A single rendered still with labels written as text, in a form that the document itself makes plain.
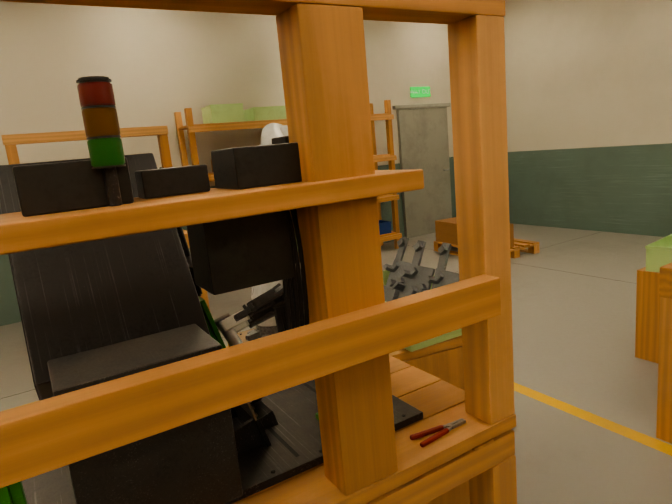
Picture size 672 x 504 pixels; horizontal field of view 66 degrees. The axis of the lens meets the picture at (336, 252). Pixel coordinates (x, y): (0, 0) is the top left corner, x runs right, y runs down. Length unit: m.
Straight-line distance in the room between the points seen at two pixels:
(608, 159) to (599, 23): 1.89
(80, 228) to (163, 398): 0.29
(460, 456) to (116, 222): 0.98
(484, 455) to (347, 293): 0.62
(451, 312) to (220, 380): 0.52
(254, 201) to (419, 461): 0.73
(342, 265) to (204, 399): 0.35
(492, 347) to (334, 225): 0.56
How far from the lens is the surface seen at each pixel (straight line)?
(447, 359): 2.22
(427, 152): 9.02
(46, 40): 6.94
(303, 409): 1.51
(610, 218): 8.69
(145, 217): 0.83
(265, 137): 1.79
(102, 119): 0.88
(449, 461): 1.38
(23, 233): 0.81
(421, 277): 2.40
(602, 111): 8.65
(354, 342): 1.01
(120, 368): 1.05
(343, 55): 1.03
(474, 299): 1.20
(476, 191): 1.26
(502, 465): 1.52
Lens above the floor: 1.60
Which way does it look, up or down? 11 degrees down
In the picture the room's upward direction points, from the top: 5 degrees counter-clockwise
